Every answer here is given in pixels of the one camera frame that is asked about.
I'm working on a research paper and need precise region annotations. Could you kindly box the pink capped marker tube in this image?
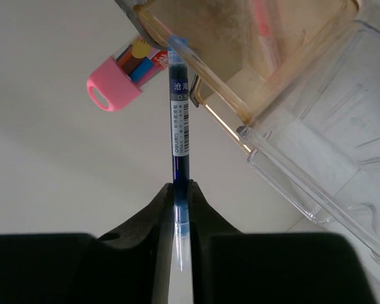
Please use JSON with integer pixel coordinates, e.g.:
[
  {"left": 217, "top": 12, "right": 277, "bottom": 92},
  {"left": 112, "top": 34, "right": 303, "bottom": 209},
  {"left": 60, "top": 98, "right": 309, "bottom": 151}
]
[{"left": 86, "top": 35, "right": 168, "bottom": 112}]

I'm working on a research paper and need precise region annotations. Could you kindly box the dark blue pen refill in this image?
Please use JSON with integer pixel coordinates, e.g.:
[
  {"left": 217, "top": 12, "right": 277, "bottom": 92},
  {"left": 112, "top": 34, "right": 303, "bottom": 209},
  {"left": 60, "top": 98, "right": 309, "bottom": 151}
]
[{"left": 168, "top": 48, "right": 190, "bottom": 271}]

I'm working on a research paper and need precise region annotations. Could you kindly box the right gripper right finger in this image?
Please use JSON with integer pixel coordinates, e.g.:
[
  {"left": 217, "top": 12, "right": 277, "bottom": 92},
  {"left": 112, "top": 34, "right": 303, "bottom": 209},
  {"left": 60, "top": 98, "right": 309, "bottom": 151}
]
[{"left": 188, "top": 181, "right": 376, "bottom": 303}]

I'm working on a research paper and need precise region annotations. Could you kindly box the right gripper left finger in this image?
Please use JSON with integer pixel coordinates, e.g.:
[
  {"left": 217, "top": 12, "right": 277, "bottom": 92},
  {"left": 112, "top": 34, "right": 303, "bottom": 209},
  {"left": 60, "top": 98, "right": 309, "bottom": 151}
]
[{"left": 0, "top": 184, "right": 174, "bottom": 303}]

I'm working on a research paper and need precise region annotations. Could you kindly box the tiered clear desk organizer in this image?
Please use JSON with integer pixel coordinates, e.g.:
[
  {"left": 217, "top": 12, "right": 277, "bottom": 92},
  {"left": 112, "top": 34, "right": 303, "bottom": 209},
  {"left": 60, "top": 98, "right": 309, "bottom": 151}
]
[{"left": 118, "top": 1, "right": 380, "bottom": 265}]

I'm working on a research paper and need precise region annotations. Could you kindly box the blue gel pen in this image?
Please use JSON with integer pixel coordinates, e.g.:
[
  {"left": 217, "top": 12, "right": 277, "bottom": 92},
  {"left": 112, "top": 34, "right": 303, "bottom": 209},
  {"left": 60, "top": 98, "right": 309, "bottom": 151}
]
[{"left": 167, "top": 35, "right": 251, "bottom": 123}]

